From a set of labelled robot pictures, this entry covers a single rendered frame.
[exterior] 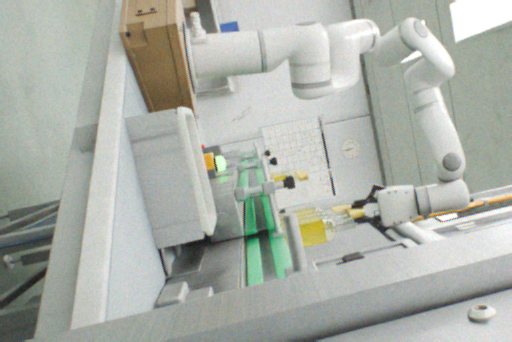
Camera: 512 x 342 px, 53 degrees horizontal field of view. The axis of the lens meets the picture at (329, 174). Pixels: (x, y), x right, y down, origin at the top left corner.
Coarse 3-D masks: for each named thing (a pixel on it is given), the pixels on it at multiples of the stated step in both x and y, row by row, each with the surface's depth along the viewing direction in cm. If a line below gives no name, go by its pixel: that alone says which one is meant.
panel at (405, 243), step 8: (400, 240) 143; (408, 240) 141; (368, 248) 141; (376, 248) 140; (384, 248) 140; (392, 248) 139; (400, 248) 137; (336, 256) 140; (368, 256) 136; (320, 264) 137; (328, 264) 136
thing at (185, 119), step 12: (180, 108) 83; (180, 120) 81; (192, 120) 97; (180, 132) 82; (192, 132) 97; (192, 144) 98; (192, 156) 82; (192, 168) 82; (204, 168) 99; (192, 180) 83; (204, 180) 99; (204, 192) 99; (204, 204) 84; (204, 216) 83; (216, 216) 99; (204, 228) 84
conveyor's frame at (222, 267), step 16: (224, 192) 107; (208, 240) 146; (240, 240) 102; (208, 256) 94; (224, 256) 92; (240, 256) 91; (208, 272) 83; (224, 272) 82; (240, 272) 81; (192, 288) 76; (224, 288) 73
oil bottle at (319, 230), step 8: (304, 224) 119; (312, 224) 119; (320, 224) 119; (328, 224) 119; (304, 232) 118; (312, 232) 119; (320, 232) 119; (328, 232) 119; (304, 240) 118; (312, 240) 119; (320, 240) 119; (328, 240) 120
